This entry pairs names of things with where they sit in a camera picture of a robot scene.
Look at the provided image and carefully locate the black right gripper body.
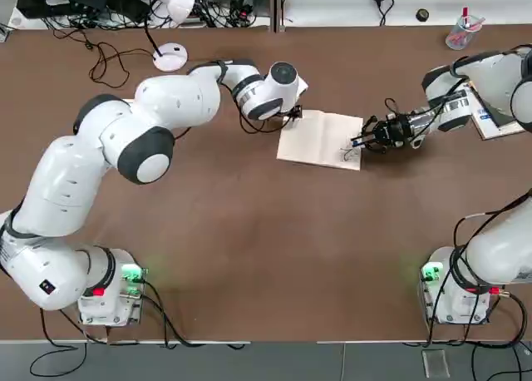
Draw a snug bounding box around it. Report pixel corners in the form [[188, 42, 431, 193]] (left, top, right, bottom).
[[384, 111, 415, 150]]

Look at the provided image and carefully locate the white lined notebook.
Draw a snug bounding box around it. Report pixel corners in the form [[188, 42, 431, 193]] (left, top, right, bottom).
[[276, 109, 364, 173]]

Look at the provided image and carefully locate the white book with blue print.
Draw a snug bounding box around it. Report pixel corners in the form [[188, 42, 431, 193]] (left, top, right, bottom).
[[469, 83, 527, 141]]

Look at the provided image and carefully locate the clear plastic pen cup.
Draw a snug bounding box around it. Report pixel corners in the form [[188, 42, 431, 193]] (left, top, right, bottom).
[[445, 15, 486, 51]]

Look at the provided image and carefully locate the white side desk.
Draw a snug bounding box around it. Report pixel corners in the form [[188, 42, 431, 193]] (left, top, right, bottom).
[[0, 0, 532, 31]]

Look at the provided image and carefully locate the white desk lamp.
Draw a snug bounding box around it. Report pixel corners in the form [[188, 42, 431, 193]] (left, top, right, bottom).
[[143, 0, 196, 72]]

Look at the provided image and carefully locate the metal floor plate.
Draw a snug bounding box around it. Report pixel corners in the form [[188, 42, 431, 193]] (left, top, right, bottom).
[[421, 348, 451, 380]]

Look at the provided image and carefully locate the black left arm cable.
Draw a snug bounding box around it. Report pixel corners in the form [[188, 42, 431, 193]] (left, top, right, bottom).
[[185, 58, 303, 135]]

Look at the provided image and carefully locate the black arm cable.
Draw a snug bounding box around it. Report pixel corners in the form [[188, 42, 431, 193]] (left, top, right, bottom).
[[185, 58, 303, 135], [382, 43, 532, 328]]

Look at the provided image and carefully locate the aluminium frame post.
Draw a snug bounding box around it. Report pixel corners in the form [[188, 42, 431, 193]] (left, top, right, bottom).
[[268, 0, 288, 33]]

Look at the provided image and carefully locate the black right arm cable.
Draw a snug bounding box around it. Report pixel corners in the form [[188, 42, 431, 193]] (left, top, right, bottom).
[[382, 43, 532, 328]]

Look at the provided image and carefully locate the black lamp cable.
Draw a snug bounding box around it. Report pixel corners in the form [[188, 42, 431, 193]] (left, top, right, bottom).
[[49, 22, 157, 92]]

